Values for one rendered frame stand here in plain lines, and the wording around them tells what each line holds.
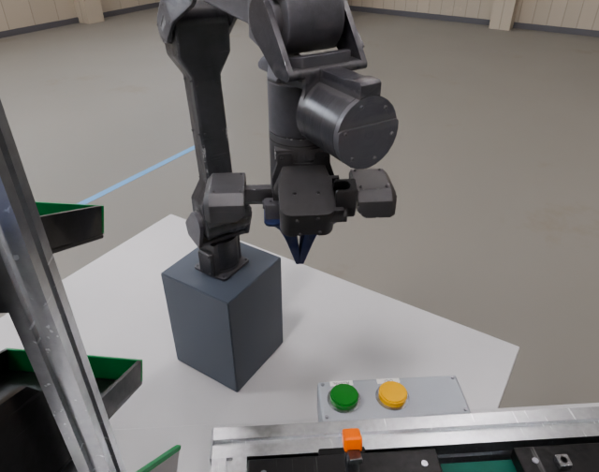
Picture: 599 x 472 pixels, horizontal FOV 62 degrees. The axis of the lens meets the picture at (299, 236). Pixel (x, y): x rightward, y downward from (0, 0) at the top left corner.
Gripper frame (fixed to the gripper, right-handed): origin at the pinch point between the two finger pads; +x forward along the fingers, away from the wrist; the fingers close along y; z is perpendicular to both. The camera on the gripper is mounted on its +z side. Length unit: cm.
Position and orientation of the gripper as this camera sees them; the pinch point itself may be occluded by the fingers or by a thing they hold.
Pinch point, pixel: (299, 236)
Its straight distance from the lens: 53.1
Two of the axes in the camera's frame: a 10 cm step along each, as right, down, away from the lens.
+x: 0.0, 8.3, 5.6
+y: 10.0, -0.3, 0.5
